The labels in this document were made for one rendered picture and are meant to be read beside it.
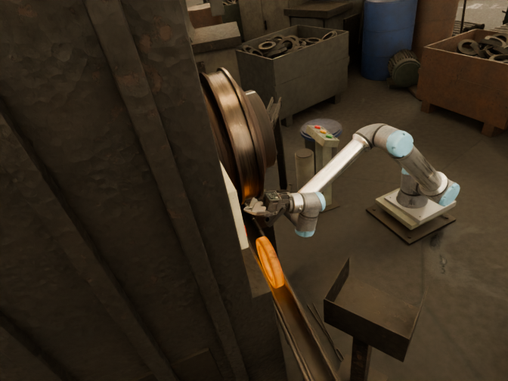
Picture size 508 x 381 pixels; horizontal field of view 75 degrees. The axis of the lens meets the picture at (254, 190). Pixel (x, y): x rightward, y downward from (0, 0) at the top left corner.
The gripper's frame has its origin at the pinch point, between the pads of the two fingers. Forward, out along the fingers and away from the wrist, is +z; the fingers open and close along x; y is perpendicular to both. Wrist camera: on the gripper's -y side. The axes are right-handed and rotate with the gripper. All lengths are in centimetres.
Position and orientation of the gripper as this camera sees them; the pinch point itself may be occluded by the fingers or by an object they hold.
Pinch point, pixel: (246, 211)
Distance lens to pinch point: 141.5
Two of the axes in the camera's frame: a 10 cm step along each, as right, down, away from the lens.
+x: 3.3, 5.4, -7.7
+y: 1.5, -8.4, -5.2
